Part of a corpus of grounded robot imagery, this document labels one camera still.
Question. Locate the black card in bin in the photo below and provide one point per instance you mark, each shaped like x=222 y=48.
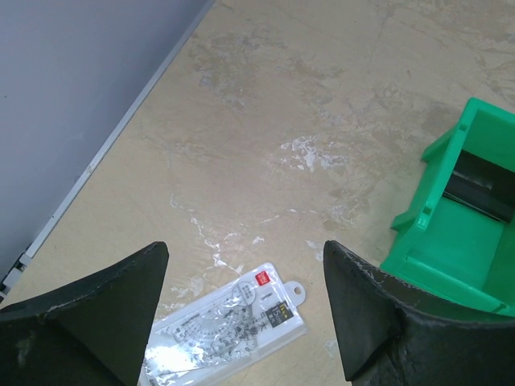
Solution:
x=482 y=186

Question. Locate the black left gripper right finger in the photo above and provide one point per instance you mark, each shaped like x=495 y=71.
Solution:
x=390 y=332

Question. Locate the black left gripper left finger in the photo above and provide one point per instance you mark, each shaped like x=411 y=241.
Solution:
x=92 y=331

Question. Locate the green bin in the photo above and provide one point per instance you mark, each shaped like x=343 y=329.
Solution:
x=446 y=248

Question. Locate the white plastic card packet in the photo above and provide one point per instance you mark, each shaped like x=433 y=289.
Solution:
x=225 y=331

